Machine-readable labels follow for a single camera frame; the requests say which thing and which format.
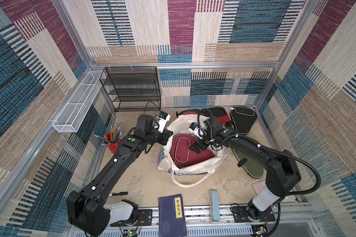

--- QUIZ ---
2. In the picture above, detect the maroon paddle case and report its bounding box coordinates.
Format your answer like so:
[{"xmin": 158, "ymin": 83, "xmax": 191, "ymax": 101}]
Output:
[{"xmin": 169, "ymin": 133, "xmax": 215, "ymax": 168}]

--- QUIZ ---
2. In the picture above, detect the white canvas tote bag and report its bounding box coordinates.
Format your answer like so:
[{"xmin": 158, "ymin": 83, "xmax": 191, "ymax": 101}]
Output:
[{"xmin": 157, "ymin": 114, "xmax": 227, "ymax": 188}]

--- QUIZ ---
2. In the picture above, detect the black paddle case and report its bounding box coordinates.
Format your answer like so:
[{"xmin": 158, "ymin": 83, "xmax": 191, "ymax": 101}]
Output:
[{"xmin": 230, "ymin": 106, "xmax": 258, "ymax": 135}]

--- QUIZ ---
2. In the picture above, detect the green paddle case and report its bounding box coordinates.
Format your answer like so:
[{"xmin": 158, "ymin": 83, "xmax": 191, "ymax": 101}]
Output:
[{"xmin": 232, "ymin": 141, "xmax": 264, "ymax": 179}]

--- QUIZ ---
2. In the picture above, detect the clear bagged red paddle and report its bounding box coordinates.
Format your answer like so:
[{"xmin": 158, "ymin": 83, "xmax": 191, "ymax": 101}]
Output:
[{"xmin": 176, "ymin": 109, "xmax": 200, "ymax": 117}]

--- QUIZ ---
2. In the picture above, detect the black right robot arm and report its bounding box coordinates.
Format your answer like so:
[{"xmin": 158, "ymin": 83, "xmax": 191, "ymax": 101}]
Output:
[{"xmin": 189, "ymin": 116, "xmax": 321, "ymax": 221}]

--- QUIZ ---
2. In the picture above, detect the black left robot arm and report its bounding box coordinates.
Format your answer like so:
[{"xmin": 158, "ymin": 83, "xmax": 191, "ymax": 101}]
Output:
[{"xmin": 67, "ymin": 115, "xmax": 173, "ymax": 237}]

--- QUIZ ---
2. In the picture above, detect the red metal pencil bucket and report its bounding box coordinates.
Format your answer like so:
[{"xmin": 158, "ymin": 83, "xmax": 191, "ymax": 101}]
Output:
[{"xmin": 104, "ymin": 134, "xmax": 121, "ymax": 154}]

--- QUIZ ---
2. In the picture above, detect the black mesh shelf rack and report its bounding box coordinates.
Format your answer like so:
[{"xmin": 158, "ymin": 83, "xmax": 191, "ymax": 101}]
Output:
[{"xmin": 100, "ymin": 66, "xmax": 161, "ymax": 112}]

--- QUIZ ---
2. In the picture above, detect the black marker pen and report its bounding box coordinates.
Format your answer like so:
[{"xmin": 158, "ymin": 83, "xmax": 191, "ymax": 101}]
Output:
[{"xmin": 109, "ymin": 191, "xmax": 128, "ymax": 197}]

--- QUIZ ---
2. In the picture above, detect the pink calculator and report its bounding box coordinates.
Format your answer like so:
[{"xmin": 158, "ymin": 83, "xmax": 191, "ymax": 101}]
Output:
[{"xmin": 252, "ymin": 180, "xmax": 266, "ymax": 194}]

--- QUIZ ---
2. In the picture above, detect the light blue eraser block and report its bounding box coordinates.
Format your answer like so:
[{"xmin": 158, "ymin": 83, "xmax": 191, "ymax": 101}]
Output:
[{"xmin": 210, "ymin": 189, "xmax": 221, "ymax": 224}]

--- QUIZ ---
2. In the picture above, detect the dark blue book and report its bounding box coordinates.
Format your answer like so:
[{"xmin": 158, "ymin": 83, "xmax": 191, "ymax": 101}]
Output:
[{"xmin": 158, "ymin": 194, "xmax": 187, "ymax": 237}]

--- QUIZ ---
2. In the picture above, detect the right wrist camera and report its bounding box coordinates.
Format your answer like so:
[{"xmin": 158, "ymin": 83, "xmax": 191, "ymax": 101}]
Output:
[{"xmin": 188, "ymin": 122, "xmax": 208, "ymax": 139}]

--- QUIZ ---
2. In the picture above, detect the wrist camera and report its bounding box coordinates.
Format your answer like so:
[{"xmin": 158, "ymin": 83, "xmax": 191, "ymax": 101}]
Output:
[
  {"xmin": 156, "ymin": 111, "xmax": 171, "ymax": 133},
  {"xmin": 188, "ymin": 122, "xmax": 208, "ymax": 139}
]

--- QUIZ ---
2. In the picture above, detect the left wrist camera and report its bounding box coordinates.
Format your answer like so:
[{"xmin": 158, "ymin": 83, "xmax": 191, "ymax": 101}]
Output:
[{"xmin": 156, "ymin": 111, "xmax": 171, "ymax": 133}]

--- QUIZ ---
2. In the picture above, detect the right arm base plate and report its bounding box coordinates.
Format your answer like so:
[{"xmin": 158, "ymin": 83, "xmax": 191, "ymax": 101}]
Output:
[{"xmin": 230, "ymin": 205, "xmax": 276, "ymax": 223}]

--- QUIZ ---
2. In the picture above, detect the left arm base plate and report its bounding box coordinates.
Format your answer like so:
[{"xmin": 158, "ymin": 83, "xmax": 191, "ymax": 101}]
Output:
[{"xmin": 109, "ymin": 209, "xmax": 153, "ymax": 228}]

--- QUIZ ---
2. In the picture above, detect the white wire basket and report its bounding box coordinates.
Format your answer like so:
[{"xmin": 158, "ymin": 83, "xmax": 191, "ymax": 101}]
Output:
[{"xmin": 52, "ymin": 71, "xmax": 102, "ymax": 133}]

